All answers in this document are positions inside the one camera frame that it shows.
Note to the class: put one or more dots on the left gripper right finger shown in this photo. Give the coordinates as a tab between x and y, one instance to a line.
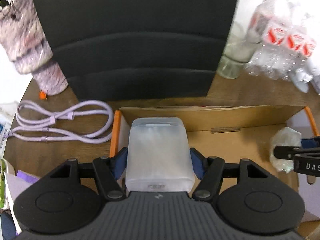
209	171

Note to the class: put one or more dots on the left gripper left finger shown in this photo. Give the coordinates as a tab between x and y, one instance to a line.
107	173

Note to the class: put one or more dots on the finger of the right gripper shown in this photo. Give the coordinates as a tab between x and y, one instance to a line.
308	145

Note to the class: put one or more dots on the translucent plastic box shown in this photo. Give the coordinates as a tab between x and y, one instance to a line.
158	157

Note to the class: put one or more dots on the orange cardboard box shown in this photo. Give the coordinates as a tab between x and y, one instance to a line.
233	133

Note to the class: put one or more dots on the small orange object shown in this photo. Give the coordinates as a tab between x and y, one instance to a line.
42	95

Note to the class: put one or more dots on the left water bottle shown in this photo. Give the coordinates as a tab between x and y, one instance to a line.
286	39

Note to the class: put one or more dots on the glass cup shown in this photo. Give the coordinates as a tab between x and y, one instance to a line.
235	53

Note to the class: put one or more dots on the black paper bag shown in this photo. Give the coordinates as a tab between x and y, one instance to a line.
137	49

